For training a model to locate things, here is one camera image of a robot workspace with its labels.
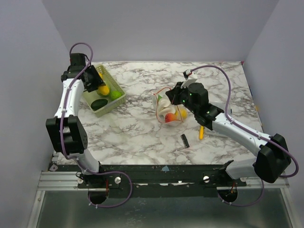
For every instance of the aluminium extrusion rail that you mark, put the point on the aluminium extrusion rail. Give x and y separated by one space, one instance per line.
65 180

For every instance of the peach toy fruit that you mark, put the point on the peach toy fruit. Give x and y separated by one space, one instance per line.
169 117

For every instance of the white toy garlic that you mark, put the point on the white toy garlic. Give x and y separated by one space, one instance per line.
164 107

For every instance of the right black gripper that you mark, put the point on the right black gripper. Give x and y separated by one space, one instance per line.
175 94

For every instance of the clear zip top bag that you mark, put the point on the clear zip top bag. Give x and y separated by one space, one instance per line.
161 119

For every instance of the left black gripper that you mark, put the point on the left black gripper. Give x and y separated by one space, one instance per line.
98 80

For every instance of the clear plastic screw box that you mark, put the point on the clear plastic screw box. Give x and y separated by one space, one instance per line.
222 106

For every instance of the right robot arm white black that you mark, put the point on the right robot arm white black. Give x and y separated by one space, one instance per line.
271 158

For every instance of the yellow handle screwdriver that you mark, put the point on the yellow handle screwdriver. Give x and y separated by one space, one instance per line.
201 133

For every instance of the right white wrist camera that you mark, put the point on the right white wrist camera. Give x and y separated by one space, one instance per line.
190 78

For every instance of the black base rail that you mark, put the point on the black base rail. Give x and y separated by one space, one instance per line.
158 181

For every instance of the black bit holder strip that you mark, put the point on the black bit holder strip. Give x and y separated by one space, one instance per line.
185 141

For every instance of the yellow toy lemon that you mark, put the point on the yellow toy lemon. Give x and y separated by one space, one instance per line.
181 114

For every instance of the small yellow toy pepper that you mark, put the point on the small yellow toy pepper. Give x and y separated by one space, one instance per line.
104 90

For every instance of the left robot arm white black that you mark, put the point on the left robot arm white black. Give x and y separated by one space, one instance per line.
65 130

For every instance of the green plastic basket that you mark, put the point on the green plastic basket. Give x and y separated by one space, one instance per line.
113 85

